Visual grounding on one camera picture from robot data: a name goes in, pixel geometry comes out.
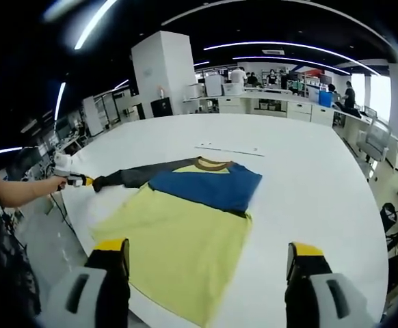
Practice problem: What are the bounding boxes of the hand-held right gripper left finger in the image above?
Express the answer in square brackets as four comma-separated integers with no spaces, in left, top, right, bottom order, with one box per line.
[47,238,131,328]

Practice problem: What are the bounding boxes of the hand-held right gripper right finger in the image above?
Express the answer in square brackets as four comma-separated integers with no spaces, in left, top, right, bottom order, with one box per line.
[284,241,377,328]

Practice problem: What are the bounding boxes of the multicolour long-sleeve garment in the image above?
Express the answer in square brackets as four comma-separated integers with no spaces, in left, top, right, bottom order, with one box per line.
[90,156,263,325]

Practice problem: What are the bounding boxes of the person's left hand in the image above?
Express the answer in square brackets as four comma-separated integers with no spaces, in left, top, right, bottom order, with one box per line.
[49,176,67,193]

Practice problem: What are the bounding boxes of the white tall cabinet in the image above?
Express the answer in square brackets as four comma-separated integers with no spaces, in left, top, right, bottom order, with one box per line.
[82,95,105,136]

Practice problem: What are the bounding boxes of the person's dark clothing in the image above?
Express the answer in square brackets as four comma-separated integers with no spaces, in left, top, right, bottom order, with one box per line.
[0,170,42,325]

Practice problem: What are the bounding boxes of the black box cabinet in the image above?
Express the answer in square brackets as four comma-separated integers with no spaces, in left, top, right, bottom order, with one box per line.
[150,97,173,118]

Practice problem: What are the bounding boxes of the white square pillar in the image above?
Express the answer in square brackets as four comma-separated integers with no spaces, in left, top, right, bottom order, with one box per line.
[131,30,196,119]

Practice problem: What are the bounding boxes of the bright ceiling light strip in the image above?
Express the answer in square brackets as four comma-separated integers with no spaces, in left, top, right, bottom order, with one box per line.
[73,0,118,51]

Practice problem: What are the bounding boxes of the white table cover strip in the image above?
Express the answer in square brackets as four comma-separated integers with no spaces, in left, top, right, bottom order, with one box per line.
[194,142,265,158]

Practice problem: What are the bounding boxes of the white tall appliance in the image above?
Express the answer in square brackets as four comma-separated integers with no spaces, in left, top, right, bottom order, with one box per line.
[204,73,225,98]

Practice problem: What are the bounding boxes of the white storage box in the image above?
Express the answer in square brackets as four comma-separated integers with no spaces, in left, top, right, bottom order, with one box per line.
[222,83,245,96]

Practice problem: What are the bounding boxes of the white mesh office chair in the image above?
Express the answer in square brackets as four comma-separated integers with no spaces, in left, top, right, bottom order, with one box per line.
[356,115,392,162]

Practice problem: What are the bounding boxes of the long curved ceiling light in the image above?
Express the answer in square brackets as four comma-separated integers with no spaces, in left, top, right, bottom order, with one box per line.
[203,41,380,74]

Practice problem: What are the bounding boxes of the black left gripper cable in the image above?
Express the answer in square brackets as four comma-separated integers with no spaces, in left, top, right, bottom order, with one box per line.
[49,192,77,237]

